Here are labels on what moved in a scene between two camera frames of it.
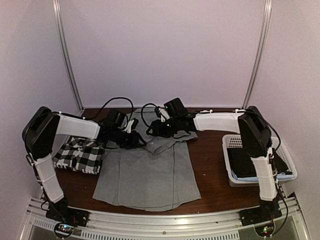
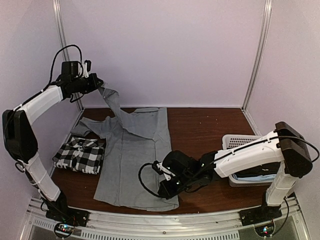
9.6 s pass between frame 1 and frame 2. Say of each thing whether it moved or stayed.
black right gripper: moved
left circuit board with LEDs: stayed
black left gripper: moved
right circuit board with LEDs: stayed
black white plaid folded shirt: stayed
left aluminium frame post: stayed
